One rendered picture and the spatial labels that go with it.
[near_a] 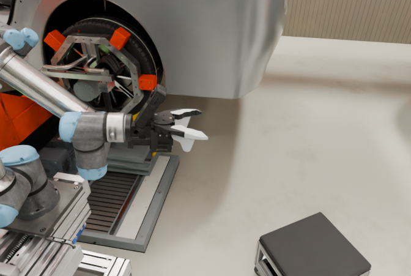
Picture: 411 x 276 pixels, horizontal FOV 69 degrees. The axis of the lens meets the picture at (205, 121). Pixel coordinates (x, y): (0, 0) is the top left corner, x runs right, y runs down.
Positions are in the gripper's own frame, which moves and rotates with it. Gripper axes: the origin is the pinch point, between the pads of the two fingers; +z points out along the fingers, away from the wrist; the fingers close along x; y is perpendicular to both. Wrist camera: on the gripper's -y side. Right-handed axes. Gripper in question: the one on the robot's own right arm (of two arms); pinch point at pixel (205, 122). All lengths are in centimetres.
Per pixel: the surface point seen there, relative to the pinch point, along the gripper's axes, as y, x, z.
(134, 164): 95, -122, -31
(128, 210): 108, -87, -32
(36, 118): 57, -119, -93
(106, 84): 20, -84, -40
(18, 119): 51, -105, -97
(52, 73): 19, -95, -70
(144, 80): 23, -102, -22
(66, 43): 6, -113, -66
